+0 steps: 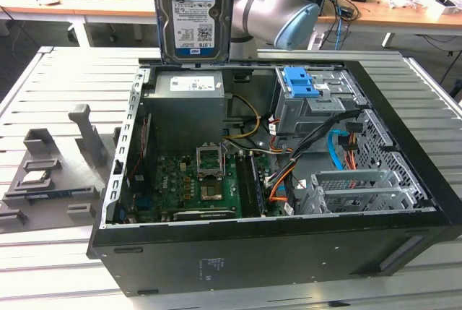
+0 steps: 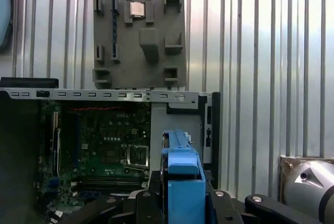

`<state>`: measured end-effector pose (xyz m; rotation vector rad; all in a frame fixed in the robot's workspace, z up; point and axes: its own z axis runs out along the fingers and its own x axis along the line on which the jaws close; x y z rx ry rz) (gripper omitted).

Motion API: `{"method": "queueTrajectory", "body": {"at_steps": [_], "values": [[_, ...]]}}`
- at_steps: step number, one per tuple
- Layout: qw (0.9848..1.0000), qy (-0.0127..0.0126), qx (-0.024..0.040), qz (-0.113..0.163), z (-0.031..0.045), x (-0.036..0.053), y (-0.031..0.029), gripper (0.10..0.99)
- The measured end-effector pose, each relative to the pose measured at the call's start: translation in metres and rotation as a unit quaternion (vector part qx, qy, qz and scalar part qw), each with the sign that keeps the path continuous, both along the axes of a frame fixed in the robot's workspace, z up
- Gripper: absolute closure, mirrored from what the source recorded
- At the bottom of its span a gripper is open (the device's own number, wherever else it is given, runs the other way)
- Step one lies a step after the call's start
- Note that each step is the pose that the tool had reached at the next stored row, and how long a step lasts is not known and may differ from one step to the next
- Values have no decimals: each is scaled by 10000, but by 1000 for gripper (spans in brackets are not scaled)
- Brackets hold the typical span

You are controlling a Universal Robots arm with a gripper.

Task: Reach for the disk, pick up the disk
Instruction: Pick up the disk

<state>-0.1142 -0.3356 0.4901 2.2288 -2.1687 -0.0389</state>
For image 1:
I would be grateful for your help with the hard disk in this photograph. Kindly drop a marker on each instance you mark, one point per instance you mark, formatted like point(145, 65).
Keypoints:
point(195, 17)

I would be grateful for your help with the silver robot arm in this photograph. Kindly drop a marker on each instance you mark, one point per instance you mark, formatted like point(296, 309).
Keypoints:
point(267, 10)

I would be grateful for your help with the grey disk bay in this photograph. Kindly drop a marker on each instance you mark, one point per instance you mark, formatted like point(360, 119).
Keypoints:
point(361, 190)

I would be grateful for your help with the wooden office desk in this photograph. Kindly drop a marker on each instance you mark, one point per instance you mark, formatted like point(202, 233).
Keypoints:
point(90, 8)
point(397, 13)

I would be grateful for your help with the grey power supply unit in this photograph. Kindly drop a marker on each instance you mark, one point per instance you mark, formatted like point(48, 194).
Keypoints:
point(187, 115)

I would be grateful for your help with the blue plastic latch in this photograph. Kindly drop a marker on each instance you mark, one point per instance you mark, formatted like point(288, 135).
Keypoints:
point(297, 84)

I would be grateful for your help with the CPU socket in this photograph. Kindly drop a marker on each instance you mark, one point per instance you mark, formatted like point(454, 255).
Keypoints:
point(210, 162)

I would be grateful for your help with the grey optical drive cage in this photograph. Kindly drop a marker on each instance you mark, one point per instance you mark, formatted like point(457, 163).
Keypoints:
point(317, 115)

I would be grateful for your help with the green motherboard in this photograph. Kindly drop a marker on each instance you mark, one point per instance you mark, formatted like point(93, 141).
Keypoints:
point(173, 180)

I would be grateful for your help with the black RAM slot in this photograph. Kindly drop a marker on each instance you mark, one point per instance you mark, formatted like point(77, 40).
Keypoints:
point(245, 183)

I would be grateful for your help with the square brown chipset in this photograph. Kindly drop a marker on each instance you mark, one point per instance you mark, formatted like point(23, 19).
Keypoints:
point(212, 192)

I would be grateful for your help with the installed RAM stick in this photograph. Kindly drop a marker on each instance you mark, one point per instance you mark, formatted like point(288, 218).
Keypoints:
point(258, 183)

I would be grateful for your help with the black graphics card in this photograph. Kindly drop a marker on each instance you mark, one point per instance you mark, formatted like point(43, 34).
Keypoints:
point(202, 215)

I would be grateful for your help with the grey parts rack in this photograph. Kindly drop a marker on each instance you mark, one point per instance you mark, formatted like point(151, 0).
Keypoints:
point(72, 194)

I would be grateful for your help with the silver CPU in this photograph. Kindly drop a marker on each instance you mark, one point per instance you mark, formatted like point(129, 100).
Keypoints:
point(34, 177)

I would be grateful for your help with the small white box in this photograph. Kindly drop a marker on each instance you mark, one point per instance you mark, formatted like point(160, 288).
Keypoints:
point(447, 6)

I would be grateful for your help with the black PC case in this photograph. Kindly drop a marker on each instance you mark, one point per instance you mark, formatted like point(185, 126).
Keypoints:
point(252, 256)

